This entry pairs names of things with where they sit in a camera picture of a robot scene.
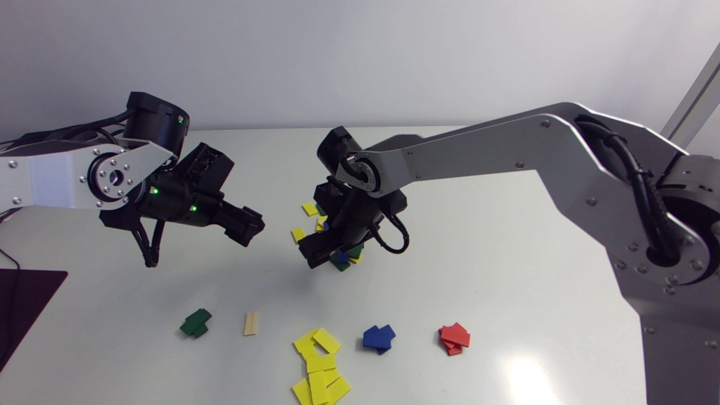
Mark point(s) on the pale natural wooden block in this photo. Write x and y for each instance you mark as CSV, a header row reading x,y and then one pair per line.
x,y
251,323

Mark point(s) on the pile of red wooden blocks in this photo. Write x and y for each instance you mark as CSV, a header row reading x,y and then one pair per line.
x,y
452,350

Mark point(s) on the pile of blue wooden blocks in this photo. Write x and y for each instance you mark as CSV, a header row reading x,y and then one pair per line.
x,y
389,332

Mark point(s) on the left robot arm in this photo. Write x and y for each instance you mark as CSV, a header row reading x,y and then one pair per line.
x,y
56,180

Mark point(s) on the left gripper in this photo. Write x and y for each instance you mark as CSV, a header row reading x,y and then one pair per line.
x,y
241,225

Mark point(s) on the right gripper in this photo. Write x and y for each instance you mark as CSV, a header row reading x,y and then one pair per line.
x,y
323,247

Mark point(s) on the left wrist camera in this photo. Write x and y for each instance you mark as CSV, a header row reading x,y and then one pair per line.
x,y
205,166

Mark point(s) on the red wooden block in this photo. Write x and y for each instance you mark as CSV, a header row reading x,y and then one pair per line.
x,y
455,335

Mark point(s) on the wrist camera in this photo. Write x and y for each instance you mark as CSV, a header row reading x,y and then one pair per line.
x,y
326,198
205,166

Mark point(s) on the dark mat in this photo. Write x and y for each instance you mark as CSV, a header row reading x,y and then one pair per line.
x,y
25,304

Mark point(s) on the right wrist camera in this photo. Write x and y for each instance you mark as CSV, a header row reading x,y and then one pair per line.
x,y
326,198

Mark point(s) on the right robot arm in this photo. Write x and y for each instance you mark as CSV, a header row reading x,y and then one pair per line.
x,y
506,157

